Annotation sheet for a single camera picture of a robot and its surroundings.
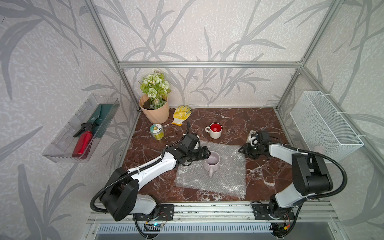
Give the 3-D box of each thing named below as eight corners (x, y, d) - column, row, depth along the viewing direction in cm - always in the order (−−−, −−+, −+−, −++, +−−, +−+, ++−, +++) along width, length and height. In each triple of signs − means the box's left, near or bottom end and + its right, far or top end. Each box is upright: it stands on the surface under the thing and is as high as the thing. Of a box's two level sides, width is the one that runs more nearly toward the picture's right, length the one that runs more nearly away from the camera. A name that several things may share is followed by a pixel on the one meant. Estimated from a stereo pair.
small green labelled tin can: (151, 139, 104) (148, 132, 97) (154, 131, 109) (150, 123, 102) (163, 139, 104) (160, 132, 97) (165, 131, 109) (162, 123, 102)
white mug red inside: (211, 141, 103) (211, 134, 97) (205, 132, 108) (205, 125, 102) (223, 135, 106) (225, 129, 100) (217, 127, 111) (218, 120, 105)
